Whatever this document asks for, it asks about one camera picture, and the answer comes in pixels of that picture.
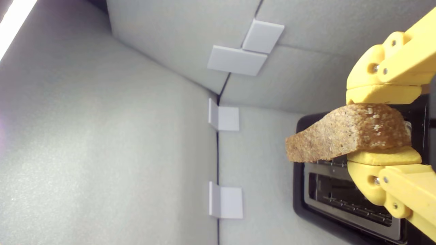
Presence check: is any white wall clip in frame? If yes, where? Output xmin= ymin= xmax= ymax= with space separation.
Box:
xmin=209 ymin=181 xmax=244 ymax=219
xmin=208 ymin=99 xmax=239 ymax=131
xmin=207 ymin=45 xmax=268 ymax=76
xmin=243 ymin=19 xmax=285 ymax=54

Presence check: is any black two-slot toaster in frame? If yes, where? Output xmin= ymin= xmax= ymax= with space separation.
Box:
xmin=293 ymin=95 xmax=436 ymax=245

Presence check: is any brown bread slice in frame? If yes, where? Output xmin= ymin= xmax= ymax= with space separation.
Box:
xmin=285 ymin=104 xmax=412 ymax=163

